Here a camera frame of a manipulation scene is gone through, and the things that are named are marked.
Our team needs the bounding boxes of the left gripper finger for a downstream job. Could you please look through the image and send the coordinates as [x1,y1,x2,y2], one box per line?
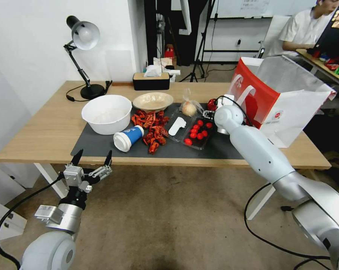
[64,149,84,172]
[85,150,113,184]

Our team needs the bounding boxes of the clear plastic takeout box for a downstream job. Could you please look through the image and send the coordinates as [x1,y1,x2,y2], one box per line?
[168,108,215,151]

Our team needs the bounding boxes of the clear bag with bun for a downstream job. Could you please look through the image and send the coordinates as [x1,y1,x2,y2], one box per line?
[180,88,203,116]

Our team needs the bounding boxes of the black tissue box wooden lid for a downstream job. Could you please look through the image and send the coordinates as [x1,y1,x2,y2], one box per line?
[133,72,170,91]

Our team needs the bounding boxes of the red white delivery bag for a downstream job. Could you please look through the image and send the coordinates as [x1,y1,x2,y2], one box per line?
[227,55,337,149]

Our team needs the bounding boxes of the black table mat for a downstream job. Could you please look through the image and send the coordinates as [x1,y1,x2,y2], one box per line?
[70,102,253,161]

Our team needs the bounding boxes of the blue paper cup white lid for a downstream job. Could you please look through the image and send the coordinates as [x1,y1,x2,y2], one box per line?
[113,125,145,153]

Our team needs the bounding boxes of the wooden table white legs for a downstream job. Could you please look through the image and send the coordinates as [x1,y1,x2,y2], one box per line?
[0,81,332,221]

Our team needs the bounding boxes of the red crayfish piece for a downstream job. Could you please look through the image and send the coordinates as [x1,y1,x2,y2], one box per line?
[131,109,147,127]
[149,126,169,138]
[148,139,167,155]
[145,110,170,127]
[142,132,156,146]

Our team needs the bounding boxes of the large white bowl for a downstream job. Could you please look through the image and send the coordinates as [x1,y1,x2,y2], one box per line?
[81,94,133,135]

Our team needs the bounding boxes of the black tripod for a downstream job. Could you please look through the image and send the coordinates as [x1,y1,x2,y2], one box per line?
[190,0,217,83]

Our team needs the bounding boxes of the beige paper bowl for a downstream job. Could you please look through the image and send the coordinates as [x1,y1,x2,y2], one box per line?
[132,92,174,112]

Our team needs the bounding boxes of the white tissue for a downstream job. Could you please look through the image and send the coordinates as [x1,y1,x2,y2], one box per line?
[143,64,162,78]

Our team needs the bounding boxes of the white cabinet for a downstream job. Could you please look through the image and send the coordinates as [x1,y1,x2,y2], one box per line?
[0,157,41,243]

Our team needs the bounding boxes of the white chair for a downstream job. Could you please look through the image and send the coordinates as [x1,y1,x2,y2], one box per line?
[260,15,291,59]

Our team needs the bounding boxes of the black desk lamp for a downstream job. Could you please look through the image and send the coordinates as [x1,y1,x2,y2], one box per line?
[63,15,106,101]

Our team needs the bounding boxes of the person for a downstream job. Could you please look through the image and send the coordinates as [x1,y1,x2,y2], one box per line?
[279,0,339,57]

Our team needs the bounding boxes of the red snack packet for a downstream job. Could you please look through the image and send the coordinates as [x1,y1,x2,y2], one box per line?
[325,56,339,71]

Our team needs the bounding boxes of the black monitor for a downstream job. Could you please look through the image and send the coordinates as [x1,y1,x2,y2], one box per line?
[312,8,339,57]

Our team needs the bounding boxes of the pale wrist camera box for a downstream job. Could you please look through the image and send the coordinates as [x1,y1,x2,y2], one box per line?
[63,165,84,187]

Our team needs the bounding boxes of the black lamp cable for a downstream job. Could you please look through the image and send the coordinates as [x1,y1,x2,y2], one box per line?
[66,81,112,102]

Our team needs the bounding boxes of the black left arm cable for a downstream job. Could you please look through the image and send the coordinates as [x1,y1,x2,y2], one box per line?
[0,171,67,268]

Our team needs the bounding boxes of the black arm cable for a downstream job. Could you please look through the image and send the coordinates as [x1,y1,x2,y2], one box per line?
[243,183,332,270]
[0,171,67,268]

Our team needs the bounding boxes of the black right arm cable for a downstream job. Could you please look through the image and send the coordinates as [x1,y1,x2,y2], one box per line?
[243,183,332,270]

